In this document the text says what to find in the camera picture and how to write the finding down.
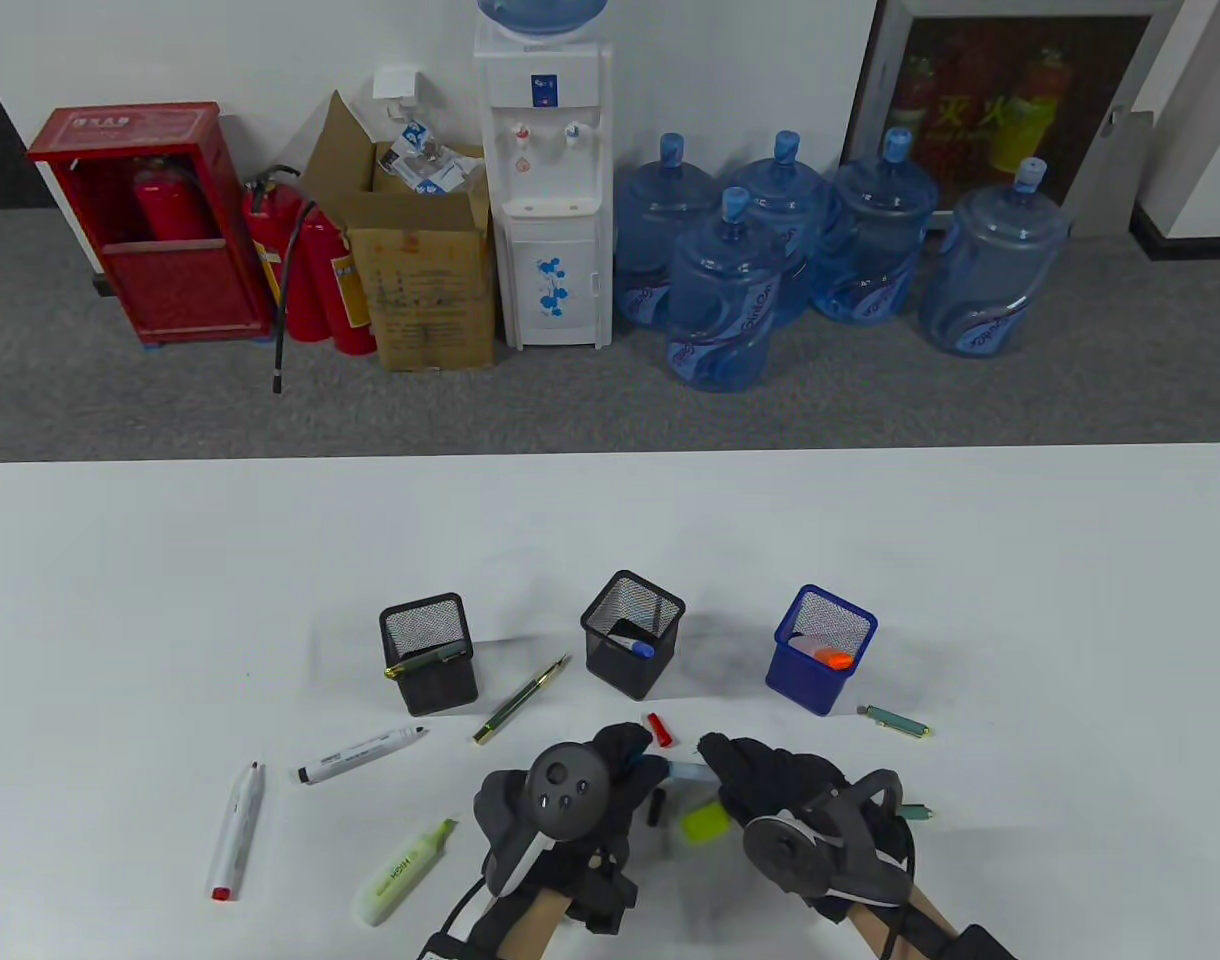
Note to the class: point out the person's right hand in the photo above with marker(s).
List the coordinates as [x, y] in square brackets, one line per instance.
[770, 775]

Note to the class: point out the person's left hand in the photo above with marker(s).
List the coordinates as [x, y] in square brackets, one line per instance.
[630, 750]

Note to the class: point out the red pen cap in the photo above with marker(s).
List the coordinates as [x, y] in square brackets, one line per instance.
[662, 732]

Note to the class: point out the pale blue highlighter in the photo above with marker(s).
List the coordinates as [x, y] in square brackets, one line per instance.
[685, 772]

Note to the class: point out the black pen cap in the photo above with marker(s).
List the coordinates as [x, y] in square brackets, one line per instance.
[658, 808]

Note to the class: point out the yellow-green pen cap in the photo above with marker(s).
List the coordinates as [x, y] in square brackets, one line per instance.
[705, 825]

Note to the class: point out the white marker blue end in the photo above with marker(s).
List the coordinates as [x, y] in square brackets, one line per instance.
[620, 640]

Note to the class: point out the dark green gold-trim pen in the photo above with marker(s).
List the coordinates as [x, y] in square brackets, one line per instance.
[430, 660]
[515, 705]

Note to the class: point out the orange pen cap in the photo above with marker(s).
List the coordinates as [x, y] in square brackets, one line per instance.
[835, 660]

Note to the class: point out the teal gold-clip pen cap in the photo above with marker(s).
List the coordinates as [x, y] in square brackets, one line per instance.
[895, 720]
[920, 812]

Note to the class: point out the person's right forearm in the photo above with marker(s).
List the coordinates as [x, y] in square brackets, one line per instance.
[870, 935]

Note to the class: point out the person's left forearm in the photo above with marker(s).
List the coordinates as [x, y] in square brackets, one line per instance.
[525, 930]

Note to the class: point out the black mesh pen holder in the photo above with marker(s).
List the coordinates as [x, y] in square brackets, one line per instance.
[620, 680]
[440, 695]

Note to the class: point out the blue mesh pen holder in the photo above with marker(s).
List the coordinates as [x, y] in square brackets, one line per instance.
[805, 690]

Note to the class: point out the grey tracking controller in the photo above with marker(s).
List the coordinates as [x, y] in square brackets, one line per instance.
[785, 855]
[568, 790]

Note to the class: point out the yellow-green highlighter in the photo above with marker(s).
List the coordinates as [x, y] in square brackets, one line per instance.
[395, 880]

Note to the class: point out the white marker black end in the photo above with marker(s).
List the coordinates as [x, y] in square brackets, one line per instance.
[355, 757]

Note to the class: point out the white marker red end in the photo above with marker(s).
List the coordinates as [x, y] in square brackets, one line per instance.
[238, 830]

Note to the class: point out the blue water jug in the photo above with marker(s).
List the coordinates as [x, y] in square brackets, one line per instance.
[785, 190]
[875, 240]
[655, 215]
[990, 270]
[720, 300]

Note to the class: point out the white water dispenser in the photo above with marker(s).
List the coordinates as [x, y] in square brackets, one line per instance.
[555, 270]

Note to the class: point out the brown cardboard box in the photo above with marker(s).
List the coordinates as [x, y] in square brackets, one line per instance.
[430, 290]

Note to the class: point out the red extinguisher yellow label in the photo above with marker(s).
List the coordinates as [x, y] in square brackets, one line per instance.
[350, 290]

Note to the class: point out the white blue packets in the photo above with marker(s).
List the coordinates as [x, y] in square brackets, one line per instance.
[430, 165]

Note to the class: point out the red fire extinguisher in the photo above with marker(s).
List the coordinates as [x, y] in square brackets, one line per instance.
[175, 205]
[262, 225]

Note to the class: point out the red fire extinguisher cabinet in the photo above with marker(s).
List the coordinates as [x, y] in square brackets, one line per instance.
[170, 290]

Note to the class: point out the grey metal panel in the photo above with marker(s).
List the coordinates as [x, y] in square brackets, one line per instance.
[1110, 190]

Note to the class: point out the blue dispenser water bottle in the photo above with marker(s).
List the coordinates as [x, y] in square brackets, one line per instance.
[540, 15]

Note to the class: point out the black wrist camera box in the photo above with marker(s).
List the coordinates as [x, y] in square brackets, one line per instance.
[445, 948]
[980, 948]

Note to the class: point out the white wall box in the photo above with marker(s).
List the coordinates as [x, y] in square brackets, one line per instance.
[398, 82]

